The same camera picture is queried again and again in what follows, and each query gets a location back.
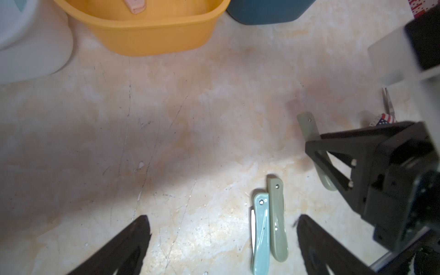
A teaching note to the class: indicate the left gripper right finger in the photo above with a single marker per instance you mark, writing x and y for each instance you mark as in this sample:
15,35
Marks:
322,253

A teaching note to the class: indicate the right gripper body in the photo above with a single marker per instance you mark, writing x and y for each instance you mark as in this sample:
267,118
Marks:
404,195

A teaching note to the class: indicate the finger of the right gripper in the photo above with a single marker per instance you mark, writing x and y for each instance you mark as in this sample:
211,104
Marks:
364,151

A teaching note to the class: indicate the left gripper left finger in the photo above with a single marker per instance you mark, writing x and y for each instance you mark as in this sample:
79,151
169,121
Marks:
122,255

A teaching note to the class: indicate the sage knife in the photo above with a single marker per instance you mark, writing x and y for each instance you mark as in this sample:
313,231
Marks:
278,239
310,132

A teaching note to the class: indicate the mint knife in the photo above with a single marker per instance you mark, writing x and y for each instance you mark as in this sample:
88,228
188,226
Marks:
260,232

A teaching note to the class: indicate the pink knife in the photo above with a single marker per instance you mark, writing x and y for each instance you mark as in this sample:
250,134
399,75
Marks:
135,6

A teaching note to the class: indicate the dark teal storage box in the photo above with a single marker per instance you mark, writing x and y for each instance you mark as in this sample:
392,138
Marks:
265,12

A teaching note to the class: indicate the yellow storage box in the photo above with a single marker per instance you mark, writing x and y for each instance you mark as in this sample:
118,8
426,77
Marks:
162,27

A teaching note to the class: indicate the white storage box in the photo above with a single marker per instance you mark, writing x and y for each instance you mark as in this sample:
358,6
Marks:
35,40

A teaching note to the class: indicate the printed pencil case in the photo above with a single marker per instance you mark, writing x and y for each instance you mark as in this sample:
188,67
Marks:
383,119

